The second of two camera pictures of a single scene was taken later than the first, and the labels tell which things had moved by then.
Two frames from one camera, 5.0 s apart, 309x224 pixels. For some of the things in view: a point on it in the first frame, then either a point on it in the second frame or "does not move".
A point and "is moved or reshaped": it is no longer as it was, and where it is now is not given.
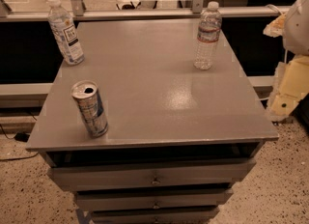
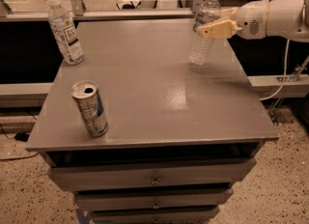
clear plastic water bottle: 209,32 is moved or reshaped
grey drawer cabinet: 179,138 does not move
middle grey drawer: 119,200 does not move
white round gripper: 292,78 -> 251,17
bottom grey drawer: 186,215 does not move
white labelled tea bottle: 62,21 does not move
